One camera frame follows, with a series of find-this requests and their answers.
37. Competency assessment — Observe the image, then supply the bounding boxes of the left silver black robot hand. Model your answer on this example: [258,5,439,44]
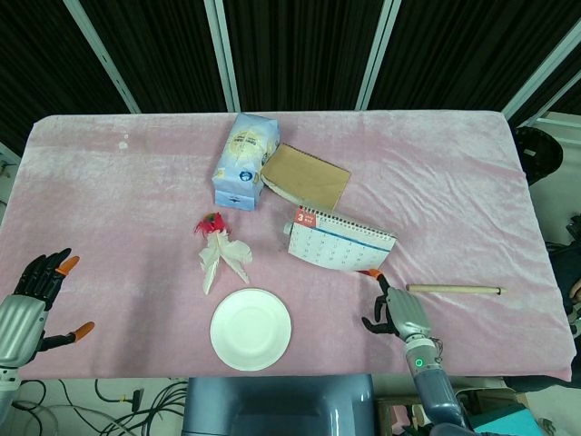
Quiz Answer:
[0,247,96,368]

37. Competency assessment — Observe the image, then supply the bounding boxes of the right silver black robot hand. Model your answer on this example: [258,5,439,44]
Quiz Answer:
[361,268,433,342]

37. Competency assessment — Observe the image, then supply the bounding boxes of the white spiral desk calendar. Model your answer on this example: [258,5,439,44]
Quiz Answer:
[281,205,398,275]

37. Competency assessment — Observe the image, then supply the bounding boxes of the wooden stick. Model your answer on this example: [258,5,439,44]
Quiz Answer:
[405,283,507,296]

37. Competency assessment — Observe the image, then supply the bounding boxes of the teal box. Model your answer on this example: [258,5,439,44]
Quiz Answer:
[469,399,546,436]

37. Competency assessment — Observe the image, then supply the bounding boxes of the white paper plate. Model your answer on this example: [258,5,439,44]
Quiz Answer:
[209,288,293,372]

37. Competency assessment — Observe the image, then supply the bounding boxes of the pink velvet tablecloth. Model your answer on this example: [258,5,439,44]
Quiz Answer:
[0,110,577,382]

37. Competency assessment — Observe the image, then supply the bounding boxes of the grey blue robot torso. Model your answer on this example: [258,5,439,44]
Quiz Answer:
[180,372,377,436]

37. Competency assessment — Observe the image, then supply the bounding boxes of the brown kraft paper notebook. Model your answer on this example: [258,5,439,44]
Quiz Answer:
[259,144,353,213]

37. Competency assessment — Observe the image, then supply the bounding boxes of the red and white feather shuttlecock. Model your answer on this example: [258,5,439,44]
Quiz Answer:
[193,211,253,296]

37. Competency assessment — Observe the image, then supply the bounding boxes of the black round stool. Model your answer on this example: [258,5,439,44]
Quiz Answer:
[513,126,564,185]

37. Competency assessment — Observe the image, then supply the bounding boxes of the light blue tissue pack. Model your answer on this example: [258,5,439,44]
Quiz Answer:
[212,112,281,212]

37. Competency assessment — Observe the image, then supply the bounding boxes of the black power cables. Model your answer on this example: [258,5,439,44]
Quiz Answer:
[13,376,190,436]

